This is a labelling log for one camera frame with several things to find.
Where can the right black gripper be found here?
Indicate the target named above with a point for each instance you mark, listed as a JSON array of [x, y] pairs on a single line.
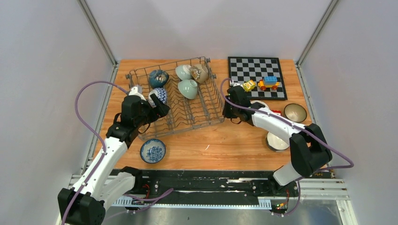
[[226, 113]]

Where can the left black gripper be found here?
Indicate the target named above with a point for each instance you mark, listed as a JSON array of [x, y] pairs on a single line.
[[161, 110]]

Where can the blue zigzag pattern bowl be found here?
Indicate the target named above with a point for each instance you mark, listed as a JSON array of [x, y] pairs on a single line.
[[160, 93]]

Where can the blue floral white bowl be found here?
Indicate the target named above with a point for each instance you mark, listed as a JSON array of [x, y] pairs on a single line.
[[153, 151]]

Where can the grey wire dish rack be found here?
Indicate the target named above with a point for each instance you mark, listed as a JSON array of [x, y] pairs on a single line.
[[185, 114]]

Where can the dark blue white bowl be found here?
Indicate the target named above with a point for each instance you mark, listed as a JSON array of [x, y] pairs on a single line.
[[275, 143]]

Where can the black striped bowl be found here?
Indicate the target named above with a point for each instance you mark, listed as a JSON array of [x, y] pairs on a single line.
[[295, 112]]

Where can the cream beige bowl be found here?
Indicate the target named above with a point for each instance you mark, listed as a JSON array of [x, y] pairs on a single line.
[[258, 102]]

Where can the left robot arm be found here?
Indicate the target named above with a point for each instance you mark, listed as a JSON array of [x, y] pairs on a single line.
[[88, 200]]

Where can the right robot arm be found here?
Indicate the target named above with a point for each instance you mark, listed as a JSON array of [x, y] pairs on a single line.
[[308, 148]]

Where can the yellow toy block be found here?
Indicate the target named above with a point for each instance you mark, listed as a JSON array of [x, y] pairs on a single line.
[[249, 85]]

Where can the dark teal glazed bowl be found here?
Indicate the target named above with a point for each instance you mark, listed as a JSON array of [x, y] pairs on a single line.
[[158, 78]]

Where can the black white checkerboard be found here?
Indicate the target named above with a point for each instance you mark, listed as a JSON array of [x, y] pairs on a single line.
[[243, 69]]

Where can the pale green bowl middle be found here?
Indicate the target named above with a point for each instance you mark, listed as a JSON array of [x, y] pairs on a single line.
[[188, 88]]

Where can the pale green bowl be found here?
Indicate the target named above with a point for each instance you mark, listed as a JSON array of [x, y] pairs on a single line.
[[188, 88], [183, 72]]

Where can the orange blue toy car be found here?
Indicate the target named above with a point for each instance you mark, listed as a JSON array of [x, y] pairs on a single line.
[[268, 82]]

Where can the beige speckled bowl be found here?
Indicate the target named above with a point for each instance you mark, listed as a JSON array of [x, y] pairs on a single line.
[[199, 73]]

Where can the red white toy block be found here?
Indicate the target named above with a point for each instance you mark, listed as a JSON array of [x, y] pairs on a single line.
[[279, 113]]

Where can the pale green bowl rear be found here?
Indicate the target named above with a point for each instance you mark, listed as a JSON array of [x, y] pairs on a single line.
[[183, 72]]

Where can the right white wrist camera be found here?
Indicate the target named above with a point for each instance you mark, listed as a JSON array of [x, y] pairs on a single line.
[[235, 84]]

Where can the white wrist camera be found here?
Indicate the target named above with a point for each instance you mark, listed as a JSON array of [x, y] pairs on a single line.
[[235, 84], [136, 91]]

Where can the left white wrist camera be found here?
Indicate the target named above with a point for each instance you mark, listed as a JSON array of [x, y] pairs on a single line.
[[136, 91]]

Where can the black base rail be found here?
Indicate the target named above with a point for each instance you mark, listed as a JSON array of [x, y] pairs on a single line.
[[229, 190]]

